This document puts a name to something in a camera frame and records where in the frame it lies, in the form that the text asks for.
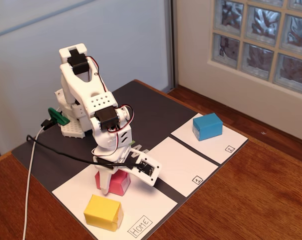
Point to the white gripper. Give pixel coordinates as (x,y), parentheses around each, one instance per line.
(104,180)

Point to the red paper box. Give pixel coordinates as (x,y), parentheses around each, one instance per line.
(119,183)

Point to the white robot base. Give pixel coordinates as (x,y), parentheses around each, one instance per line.
(71,128)

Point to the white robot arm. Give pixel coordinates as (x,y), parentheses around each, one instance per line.
(76,85)

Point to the yellow paper box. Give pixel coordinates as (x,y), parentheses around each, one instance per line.
(101,210)

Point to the white paper marked HOME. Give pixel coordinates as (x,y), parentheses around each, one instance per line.
(146,200)

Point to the blue paper box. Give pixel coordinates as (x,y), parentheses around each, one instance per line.
(208,126)

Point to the black mat with lettering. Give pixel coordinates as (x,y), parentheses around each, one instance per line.
(53,165)

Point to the white paper marked 1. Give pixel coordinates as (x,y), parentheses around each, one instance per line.
(178,162)

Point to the green table clamp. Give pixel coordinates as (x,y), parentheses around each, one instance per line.
(62,120)

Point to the white paper marked 2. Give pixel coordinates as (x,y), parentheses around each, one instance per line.
(211,147)

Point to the glass block window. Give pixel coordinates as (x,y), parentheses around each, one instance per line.
(258,55)

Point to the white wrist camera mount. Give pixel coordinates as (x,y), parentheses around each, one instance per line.
(148,172)

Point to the grey metal door frame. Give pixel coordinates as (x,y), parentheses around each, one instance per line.
(169,50)

